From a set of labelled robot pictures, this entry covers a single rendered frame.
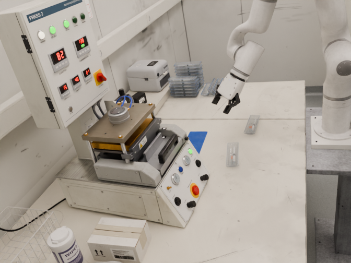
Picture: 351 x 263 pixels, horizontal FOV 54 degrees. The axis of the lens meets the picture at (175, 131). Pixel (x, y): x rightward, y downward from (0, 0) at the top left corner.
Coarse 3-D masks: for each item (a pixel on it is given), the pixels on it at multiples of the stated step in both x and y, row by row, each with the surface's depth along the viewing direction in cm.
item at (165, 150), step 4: (172, 136) 136; (176, 136) 137; (168, 140) 134; (172, 140) 134; (176, 140) 137; (168, 144) 132; (172, 144) 134; (164, 148) 130; (168, 148) 131; (160, 152) 128; (164, 152) 128; (160, 156) 127; (164, 156) 128; (160, 160) 128; (164, 160) 128
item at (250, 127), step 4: (252, 116) 187; (256, 116) 186; (248, 120) 185; (252, 120) 184; (256, 120) 183; (248, 124) 181; (252, 124) 180; (256, 124) 179; (248, 128) 177; (252, 128) 177; (248, 132) 174; (252, 132) 174
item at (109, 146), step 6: (150, 120) 140; (144, 126) 137; (138, 132) 134; (132, 138) 130; (96, 144) 132; (102, 144) 131; (108, 144) 130; (114, 144) 129; (126, 144) 127; (132, 144) 128; (96, 150) 134; (102, 150) 133; (108, 150) 131; (114, 150) 130; (120, 150) 129
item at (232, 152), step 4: (228, 144) 168; (232, 144) 167; (236, 144) 167; (228, 148) 165; (232, 148) 164; (236, 148) 164; (228, 152) 162; (232, 152) 161; (236, 152) 161; (228, 156) 159; (232, 156) 159; (236, 156) 158; (228, 160) 157; (232, 160) 156; (236, 160) 156; (228, 164) 154; (232, 164) 153; (236, 164) 153
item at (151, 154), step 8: (160, 136) 140; (152, 144) 134; (160, 144) 140; (176, 144) 138; (144, 152) 129; (152, 152) 134; (168, 152) 134; (176, 152) 138; (144, 160) 132; (152, 160) 131; (168, 160) 131; (160, 168) 126
